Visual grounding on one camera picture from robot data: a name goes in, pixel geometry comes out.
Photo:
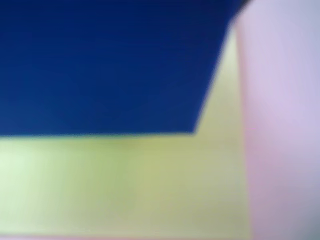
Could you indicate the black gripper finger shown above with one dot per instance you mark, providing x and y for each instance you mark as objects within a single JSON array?
[{"x": 242, "y": 2}]

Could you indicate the green paper square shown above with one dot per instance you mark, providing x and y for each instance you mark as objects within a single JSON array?
[{"x": 125, "y": 187}]

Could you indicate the large blue cube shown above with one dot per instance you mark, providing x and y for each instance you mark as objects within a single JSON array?
[{"x": 100, "y": 62}]

